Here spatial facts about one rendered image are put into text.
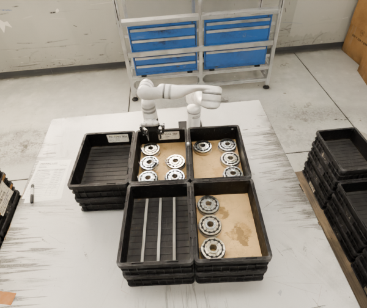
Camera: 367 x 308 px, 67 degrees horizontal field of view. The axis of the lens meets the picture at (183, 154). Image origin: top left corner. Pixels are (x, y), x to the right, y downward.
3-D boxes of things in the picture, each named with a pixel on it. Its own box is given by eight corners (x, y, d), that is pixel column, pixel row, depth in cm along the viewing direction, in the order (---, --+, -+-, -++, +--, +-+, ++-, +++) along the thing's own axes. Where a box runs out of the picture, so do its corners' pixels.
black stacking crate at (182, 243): (132, 198, 143) (128, 185, 135) (190, 195, 142) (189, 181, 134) (122, 278, 115) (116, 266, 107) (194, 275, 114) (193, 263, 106)
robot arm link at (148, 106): (144, 102, 146) (140, 113, 139) (139, 76, 135) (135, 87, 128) (157, 103, 145) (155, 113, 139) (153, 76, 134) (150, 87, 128)
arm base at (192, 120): (186, 124, 197) (187, 106, 185) (200, 126, 196) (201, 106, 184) (185, 134, 191) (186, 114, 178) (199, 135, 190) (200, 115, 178)
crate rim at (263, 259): (189, 184, 136) (189, 181, 134) (252, 181, 135) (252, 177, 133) (194, 265, 107) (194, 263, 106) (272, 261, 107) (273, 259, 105)
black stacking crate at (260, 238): (191, 195, 142) (190, 181, 134) (249, 193, 142) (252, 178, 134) (195, 275, 114) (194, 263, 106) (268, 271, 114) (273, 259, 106)
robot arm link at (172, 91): (164, 80, 127) (163, 99, 129) (223, 85, 126) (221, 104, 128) (167, 80, 136) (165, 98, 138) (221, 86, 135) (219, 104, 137)
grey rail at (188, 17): (118, 24, 292) (117, 19, 289) (279, 10, 296) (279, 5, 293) (117, 27, 285) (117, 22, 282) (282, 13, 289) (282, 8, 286)
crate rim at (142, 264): (128, 187, 136) (127, 184, 134) (189, 184, 136) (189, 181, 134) (117, 269, 108) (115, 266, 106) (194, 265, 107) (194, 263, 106)
